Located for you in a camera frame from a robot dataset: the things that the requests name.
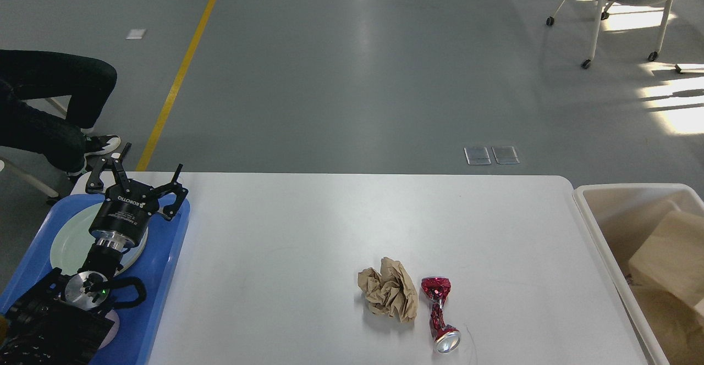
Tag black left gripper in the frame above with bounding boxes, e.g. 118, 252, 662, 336
85, 142, 189, 250

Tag green plate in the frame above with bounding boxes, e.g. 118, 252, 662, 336
50, 204, 129, 275

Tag white plastic bin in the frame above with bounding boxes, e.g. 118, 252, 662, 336
574, 183, 703, 364

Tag crushed red soda can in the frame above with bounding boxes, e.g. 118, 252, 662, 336
421, 276, 461, 354

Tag brown paper ball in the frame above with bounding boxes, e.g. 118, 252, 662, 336
357, 257, 420, 323

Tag grey floor outlet plate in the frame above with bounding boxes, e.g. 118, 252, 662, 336
464, 146, 520, 165

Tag black green sneaker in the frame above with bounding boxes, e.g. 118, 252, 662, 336
65, 135, 122, 179

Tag person leg dark jeans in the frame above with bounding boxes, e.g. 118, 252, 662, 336
1, 49, 118, 173

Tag blue plastic tray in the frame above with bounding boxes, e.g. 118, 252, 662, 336
1, 194, 190, 364

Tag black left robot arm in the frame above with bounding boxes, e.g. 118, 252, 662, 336
2, 145, 190, 364

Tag brown paper bag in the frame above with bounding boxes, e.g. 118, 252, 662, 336
630, 286, 703, 364
628, 211, 703, 318

